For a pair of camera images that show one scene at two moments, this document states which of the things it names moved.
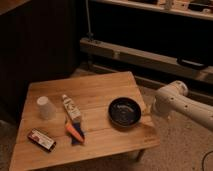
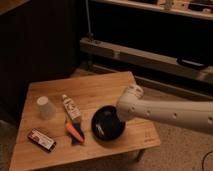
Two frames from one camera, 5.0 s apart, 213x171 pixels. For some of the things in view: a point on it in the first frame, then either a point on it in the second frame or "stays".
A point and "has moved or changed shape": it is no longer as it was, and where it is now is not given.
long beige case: [174, 64] stays
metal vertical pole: [89, 34] stays
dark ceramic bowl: [124, 112] has moved or changed shape
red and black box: [42, 138] stays
